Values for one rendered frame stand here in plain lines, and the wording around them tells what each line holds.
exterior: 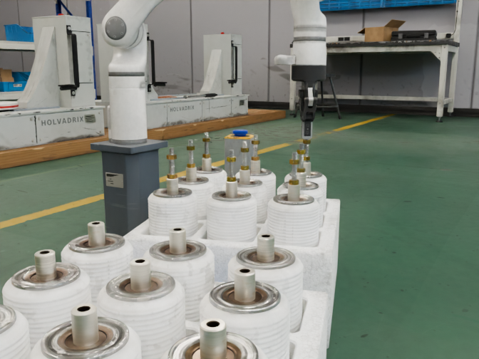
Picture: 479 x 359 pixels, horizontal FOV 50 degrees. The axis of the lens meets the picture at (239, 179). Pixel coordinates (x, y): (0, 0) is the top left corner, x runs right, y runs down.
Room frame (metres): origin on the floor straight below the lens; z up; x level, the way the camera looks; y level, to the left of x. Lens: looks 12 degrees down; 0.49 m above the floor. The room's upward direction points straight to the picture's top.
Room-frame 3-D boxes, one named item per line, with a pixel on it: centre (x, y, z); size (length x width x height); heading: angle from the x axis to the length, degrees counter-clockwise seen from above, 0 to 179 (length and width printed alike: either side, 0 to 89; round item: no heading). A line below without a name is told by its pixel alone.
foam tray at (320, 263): (1.06, -0.01, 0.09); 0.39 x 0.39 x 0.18; 77
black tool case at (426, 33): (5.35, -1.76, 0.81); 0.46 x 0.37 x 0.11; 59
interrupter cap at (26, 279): (0.56, 0.22, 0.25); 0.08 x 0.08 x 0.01
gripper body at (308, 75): (1.15, -0.15, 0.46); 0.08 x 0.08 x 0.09
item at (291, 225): (0.92, -0.10, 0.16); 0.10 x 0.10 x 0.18
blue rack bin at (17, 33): (6.25, 2.44, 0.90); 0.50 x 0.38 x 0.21; 58
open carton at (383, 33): (5.62, -1.49, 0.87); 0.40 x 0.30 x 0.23; 45
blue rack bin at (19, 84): (5.86, 2.65, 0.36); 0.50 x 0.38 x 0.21; 60
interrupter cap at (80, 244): (0.67, 0.20, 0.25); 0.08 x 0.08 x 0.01
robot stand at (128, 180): (1.35, 0.29, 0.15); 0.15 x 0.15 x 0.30; 59
